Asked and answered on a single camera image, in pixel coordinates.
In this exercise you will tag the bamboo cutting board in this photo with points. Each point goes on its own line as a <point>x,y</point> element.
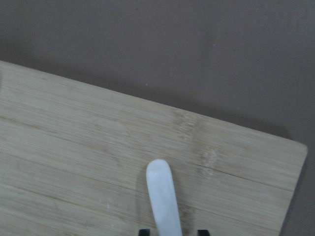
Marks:
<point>73,161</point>

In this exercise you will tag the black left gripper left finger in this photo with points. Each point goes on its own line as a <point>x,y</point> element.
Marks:
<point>144,232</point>

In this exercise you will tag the white ceramic spoon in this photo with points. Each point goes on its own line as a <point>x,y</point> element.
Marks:
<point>163,198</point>

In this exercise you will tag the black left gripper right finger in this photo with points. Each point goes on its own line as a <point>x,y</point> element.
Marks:
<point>202,232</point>

